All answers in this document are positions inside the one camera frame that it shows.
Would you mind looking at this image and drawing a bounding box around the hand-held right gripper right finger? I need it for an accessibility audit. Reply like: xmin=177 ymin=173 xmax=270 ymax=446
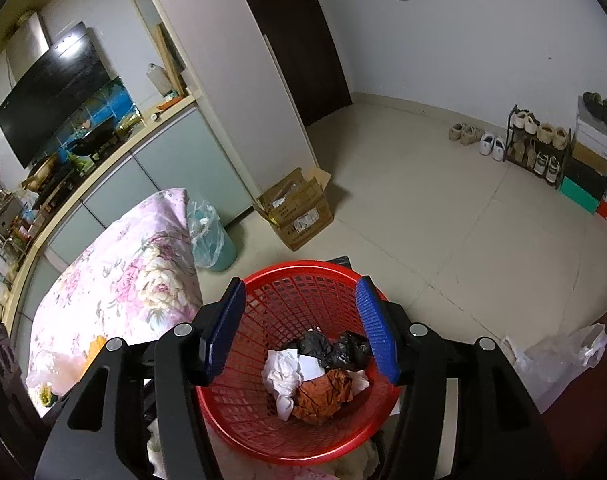
xmin=355 ymin=275 xmax=567 ymax=480

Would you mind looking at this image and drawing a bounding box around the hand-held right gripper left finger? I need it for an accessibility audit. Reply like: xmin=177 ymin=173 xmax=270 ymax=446
xmin=36 ymin=277 xmax=247 ymax=480

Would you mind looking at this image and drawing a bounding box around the dark purple wrapper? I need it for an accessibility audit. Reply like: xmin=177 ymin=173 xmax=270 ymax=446
xmin=331 ymin=331 xmax=371 ymax=368

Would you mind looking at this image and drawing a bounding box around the clear plastic bag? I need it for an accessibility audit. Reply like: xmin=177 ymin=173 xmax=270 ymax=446
xmin=27 ymin=347 xmax=91 ymax=401

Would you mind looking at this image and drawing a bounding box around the black plastic bag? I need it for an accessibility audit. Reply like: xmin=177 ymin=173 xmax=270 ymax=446
xmin=283 ymin=330 xmax=334 ymax=361

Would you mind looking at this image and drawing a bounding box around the white tissue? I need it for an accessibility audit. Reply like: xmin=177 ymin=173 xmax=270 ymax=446
xmin=262 ymin=350 xmax=304 ymax=421

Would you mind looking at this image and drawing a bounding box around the red plastic basket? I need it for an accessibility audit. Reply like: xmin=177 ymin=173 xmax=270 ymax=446
xmin=196 ymin=260 xmax=404 ymax=466

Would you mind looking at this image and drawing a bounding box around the brown wrapper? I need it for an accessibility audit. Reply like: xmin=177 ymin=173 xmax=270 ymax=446
xmin=290 ymin=369 xmax=354 ymax=423

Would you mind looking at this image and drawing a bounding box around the teal trash bin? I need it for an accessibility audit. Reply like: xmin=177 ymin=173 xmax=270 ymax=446
xmin=188 ymin=200 xmax=238 ymax=273

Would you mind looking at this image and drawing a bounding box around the pink floral blanket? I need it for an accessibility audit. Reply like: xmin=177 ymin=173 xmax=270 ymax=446
xmin=27 ymin=187 xmax=344 ymax=480

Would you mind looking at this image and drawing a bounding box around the metal dish rack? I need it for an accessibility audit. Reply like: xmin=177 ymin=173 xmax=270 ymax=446
xmin=0 ymin=180 xmax=34 ymax=271

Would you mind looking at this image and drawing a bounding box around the cardboard box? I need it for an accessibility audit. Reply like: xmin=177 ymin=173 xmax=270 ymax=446
xmin=253 ymin=167 xmax=334 ymax=251

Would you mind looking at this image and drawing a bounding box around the kitchen counter cabinet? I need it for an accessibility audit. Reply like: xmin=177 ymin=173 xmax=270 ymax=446
xmin=0 ymin=95 xmax=256 ymax=321

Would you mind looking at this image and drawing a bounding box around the black gas stove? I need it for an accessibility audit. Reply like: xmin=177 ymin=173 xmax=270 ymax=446
xmin=30 ymin=135 xmax=129 ymax=202

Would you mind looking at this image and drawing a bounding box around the white plastic bag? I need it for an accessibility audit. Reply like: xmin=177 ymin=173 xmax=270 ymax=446
xmin=501 ymin=323 xmax=607 ymax=413

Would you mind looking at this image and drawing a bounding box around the bronze cooking pot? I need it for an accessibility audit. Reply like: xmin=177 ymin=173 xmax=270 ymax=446
xmin=22 ymin=155 xmax=59 ymax=191

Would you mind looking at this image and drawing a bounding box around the dark brown wooden furniture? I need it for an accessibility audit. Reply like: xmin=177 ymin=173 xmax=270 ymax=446
xmin=543 ymin=300 xmax=607 ymax=441

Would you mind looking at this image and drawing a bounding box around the black wok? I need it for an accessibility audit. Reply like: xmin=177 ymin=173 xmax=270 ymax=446
xmin=66 ymin=127 xmax=116 ymax=156

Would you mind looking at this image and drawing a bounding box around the black metal shoe rack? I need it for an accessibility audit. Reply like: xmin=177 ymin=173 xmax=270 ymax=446
xmin=503 ymin=105 xmax=574 ymax=190

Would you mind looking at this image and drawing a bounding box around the stack of shoe boxes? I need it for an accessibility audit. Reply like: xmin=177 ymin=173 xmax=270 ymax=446
xmin=557 ymin=95 xmax=607 ymax=236

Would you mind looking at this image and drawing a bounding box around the white plastic bottle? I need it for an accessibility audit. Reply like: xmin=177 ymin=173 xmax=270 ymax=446
xmin=147 ymin=62 xmax=170 ymax=97

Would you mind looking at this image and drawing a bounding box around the row of light shoes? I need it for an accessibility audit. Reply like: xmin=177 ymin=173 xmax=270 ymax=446
xmin=508 ymin=109 xmax=573 ymax=185

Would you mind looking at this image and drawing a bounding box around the wooden cutting board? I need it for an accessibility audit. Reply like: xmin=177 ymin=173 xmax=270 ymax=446
xmin=156 ymin=22 xmax=188 ymax=96

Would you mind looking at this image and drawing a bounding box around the black range hood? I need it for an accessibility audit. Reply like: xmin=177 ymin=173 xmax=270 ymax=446
xmin=0 ymin=10 xmax=113 ymax=170

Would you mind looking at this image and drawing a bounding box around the dark wooden door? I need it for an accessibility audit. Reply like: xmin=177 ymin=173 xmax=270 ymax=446
xmin=226 ymin=0 xmax=353 ymax=128

